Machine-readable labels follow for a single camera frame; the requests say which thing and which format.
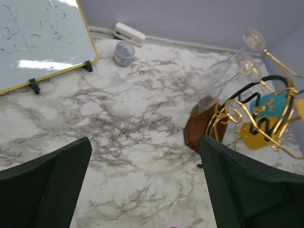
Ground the small clear blue cup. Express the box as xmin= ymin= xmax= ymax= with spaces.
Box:
xmin=113 ymin=41 xmax=135 ymax=67

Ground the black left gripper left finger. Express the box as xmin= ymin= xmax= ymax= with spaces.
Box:
xmin=0 ymin=137 xmax=92 ymax=228

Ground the clear wine glass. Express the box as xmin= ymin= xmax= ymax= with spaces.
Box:
xmin=198 ymin=28 xmax=266 ymax=86

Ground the blue plastic wine glass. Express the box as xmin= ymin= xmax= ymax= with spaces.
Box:
xmin=249 ymin=75 xmax=292 ymax=118

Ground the yellow plastic wine glass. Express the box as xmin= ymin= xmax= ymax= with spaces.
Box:
xmin=239 ymin=98 xmax=304 ymax=151

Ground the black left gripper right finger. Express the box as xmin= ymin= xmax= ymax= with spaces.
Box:
xmin=199 ymin=136 xmax=304 ymax=228

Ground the gold wire wine glass rack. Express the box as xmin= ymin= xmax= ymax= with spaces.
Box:
xmin=183 ymin=61 xmax=301 ymax=152

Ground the white whiteboard eraser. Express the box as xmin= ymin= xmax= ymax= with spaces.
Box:
xmin=114 ymin=22 xmax=146 ymax=47

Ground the small whiteboard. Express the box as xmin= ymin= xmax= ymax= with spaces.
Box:
xmin=0 ymin=0 xmax=98 ymax=94

